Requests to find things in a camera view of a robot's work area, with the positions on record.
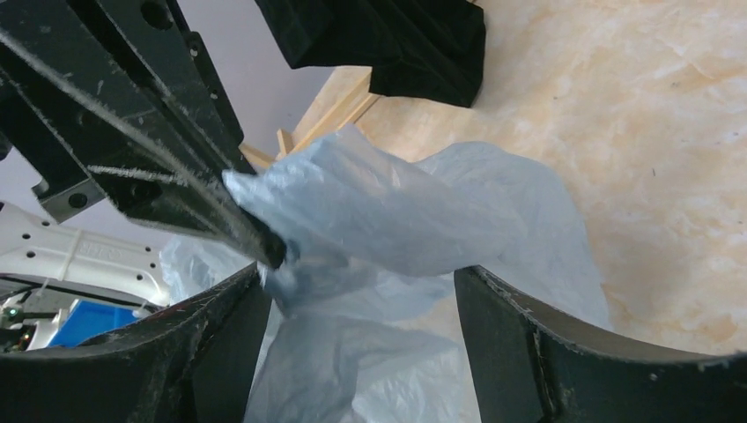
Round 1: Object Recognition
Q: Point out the black printed t-shirt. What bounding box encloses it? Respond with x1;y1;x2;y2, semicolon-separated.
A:
257;0;486;108

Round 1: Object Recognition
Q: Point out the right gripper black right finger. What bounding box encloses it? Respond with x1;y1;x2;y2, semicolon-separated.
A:
455;266;746;422

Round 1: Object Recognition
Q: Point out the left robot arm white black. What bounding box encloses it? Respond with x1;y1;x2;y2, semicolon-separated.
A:
1;1;285;309

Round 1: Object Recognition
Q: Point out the blue plastic trash bag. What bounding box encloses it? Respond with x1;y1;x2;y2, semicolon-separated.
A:
159;123;611;423

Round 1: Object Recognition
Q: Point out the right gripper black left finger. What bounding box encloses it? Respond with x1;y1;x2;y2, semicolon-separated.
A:
1;265;270;422

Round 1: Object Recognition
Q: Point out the wooden clothes rack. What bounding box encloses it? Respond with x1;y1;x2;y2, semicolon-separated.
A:
239;70;381;168

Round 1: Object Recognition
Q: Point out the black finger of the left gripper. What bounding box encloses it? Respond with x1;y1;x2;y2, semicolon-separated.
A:
1;1;285;268

